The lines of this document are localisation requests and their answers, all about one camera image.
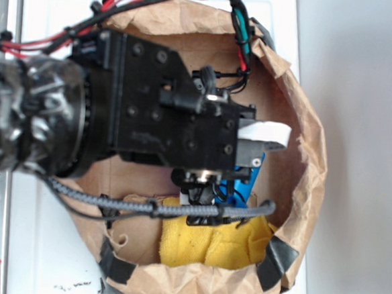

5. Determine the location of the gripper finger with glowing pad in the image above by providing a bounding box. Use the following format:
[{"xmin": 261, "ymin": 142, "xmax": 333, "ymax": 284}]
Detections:
[{"xmin": 238, "ymin": 119, "xmax": 291, "ymax": 150}]

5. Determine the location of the blue plastic object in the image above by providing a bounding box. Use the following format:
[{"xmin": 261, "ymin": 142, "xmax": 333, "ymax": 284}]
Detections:
[{"xmin": 213, "ymin": 153, "xmax": 265, "ymax": 208}]

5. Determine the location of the yellow microfiber cloth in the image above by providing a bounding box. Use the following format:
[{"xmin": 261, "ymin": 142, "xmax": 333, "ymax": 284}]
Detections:
[{"xmin": 156, "ymin": 195, "xmax": 280, "ymax": 274}]

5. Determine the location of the black wrapped robot arm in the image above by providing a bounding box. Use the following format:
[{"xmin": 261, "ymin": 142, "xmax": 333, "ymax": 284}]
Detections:
[{"xmin": 0, "ymin": 29, "xmax": 291, "ymax": 183}]

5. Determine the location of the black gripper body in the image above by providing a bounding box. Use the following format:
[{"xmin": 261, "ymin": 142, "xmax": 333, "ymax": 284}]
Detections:
[{"xmin": 64, "ymin": 29, "xmax": 255, "ymax": 181}]

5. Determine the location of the grey braided cable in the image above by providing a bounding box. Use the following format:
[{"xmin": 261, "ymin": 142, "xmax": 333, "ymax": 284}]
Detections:
[{"xmin": 42, "ymin": 175, "xmax": 278, "ymax": 227}]

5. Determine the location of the red and black wire bundle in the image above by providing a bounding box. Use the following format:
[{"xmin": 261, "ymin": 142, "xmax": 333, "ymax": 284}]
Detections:
[{"xmin": 0, "ymin": 0, "xmax": 259, "ymax": 78}]

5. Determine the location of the brown paper bag nest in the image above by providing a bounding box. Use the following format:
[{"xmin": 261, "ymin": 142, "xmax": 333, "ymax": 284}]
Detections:
[{"xmin": 71, "ymin": 0, "xmax": 328, "ymax": 294}]

